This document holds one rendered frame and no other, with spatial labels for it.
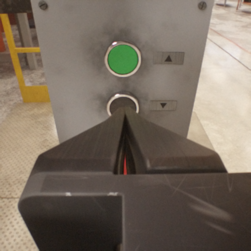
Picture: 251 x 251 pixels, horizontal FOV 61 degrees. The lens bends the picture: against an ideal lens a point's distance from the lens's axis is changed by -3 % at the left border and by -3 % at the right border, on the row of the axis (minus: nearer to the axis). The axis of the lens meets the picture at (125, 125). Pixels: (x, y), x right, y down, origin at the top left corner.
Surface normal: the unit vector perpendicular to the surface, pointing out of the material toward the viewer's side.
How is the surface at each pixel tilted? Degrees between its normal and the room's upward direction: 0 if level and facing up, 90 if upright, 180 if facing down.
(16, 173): 0
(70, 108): 90
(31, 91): 90
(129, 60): 90
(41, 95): 90
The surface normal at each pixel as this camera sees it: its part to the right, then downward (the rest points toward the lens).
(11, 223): 0.00, -0.82
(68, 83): 0.02, 0.58
